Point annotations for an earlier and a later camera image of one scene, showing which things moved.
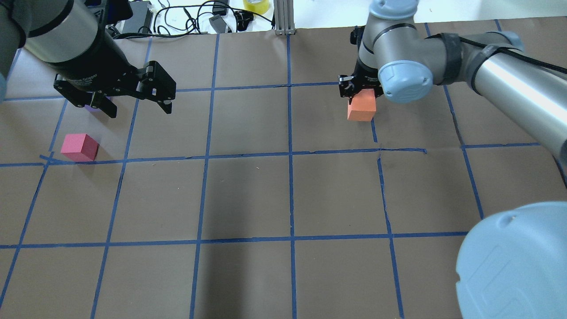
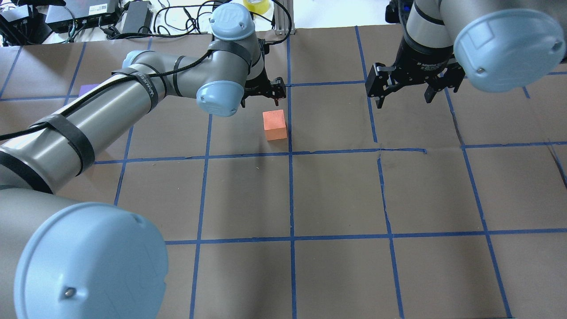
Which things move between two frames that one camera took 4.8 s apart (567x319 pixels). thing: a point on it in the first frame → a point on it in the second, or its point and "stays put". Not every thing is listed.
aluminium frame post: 284,17 stays put
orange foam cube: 363,107 → 274,125
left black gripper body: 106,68 → 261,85
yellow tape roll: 262,7 stays put
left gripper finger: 154,82 → 277,90
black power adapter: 141,21 stays put
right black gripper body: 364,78 → 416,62
